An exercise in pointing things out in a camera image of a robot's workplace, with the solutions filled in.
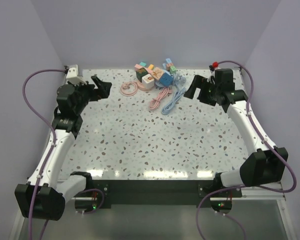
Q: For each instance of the blue round socket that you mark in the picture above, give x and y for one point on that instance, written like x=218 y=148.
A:
x=158 y=84

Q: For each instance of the yellow cube plug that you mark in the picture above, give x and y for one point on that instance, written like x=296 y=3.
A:
x=151 y=67

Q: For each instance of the right wrist camera red cap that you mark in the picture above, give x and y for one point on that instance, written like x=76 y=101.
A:
x=214 y=66

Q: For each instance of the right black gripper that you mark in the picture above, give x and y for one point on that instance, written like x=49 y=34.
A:
x=197 y=83

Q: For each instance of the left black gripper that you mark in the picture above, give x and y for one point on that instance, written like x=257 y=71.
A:
x=103 y=93

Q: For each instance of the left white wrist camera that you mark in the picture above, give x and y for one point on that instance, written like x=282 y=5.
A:
x=74 y=75

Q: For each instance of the orange cube plug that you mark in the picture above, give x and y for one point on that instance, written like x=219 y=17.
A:
x=168 y=66

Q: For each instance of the pink power strip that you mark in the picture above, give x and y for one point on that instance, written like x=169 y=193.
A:
x=138 y=67

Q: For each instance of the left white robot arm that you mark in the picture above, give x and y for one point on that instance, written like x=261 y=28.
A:
x=41 y=197

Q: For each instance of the white cube plug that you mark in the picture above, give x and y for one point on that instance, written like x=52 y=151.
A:
x=147 y=79

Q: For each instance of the dark green cube plug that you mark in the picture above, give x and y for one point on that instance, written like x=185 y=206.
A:
x=141 y=72

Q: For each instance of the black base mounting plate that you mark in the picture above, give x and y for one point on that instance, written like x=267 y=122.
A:
x=144 y=192

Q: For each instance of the blue power strip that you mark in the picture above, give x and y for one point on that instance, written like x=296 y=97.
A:
x=179 y=80

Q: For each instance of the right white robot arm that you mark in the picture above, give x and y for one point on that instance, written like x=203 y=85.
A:
x=266 y=162

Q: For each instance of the pink patterned cube plug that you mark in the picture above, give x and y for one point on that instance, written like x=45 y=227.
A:
x=157 y=73

